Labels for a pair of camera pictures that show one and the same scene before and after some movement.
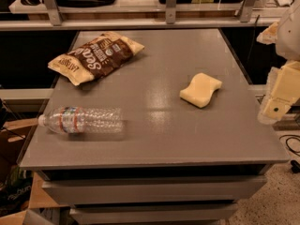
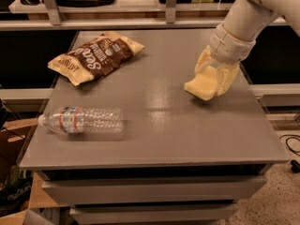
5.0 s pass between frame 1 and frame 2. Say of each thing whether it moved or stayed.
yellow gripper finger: moved
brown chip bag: stayed
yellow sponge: moved
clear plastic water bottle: stayed
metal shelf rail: stayed
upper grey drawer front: stayed
